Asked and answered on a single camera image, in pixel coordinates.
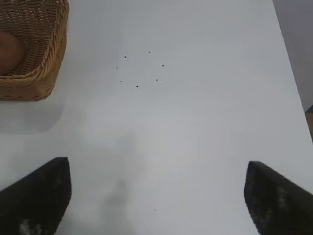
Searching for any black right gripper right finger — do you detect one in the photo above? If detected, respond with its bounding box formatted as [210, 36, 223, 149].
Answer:
[244, 160, 313, 235]

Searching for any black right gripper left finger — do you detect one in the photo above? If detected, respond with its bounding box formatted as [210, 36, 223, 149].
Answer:
[0, 156, 72, 235]

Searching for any bumpy orange fruit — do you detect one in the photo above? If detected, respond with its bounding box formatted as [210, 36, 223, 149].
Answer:
[0, 31, 24, 74]

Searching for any brown woven wicker basket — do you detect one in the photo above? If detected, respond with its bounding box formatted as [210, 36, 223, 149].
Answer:
[0, 0, 70, 102]

